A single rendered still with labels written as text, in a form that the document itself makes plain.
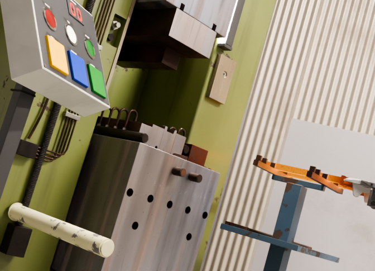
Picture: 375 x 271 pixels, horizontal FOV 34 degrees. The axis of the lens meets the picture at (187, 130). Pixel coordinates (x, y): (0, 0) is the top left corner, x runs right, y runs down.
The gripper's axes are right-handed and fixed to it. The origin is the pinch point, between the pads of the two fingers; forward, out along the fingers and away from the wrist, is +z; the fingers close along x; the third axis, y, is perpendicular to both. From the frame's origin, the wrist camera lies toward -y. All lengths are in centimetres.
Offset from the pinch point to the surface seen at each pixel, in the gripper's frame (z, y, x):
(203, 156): 40, 7, -34
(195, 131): 52, -3, -25
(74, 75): 31, 4, -110
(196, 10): 44, -37, -56
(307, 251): 4.2, 27.3, -11.6
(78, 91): 32, 6, -107
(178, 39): 45, -25, -59
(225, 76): 50, -27, -19
